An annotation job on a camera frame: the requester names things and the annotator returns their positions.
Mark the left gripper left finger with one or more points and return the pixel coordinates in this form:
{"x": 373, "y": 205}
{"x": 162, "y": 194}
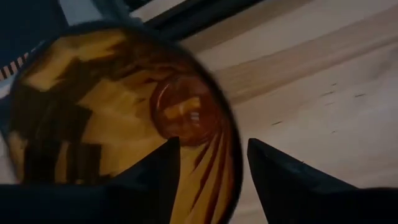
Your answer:
{"x": 93, "y": 202}

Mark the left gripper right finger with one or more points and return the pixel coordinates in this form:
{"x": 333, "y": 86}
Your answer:
{"x": 311, "y": 199}

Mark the amber glass cup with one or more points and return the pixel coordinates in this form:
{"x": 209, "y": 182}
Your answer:
{"x": 118, "y": 102}

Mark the black hazard-striped floor mat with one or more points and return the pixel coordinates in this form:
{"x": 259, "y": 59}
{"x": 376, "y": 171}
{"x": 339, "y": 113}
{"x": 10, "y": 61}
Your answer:
{"x": 28, "y": 28}

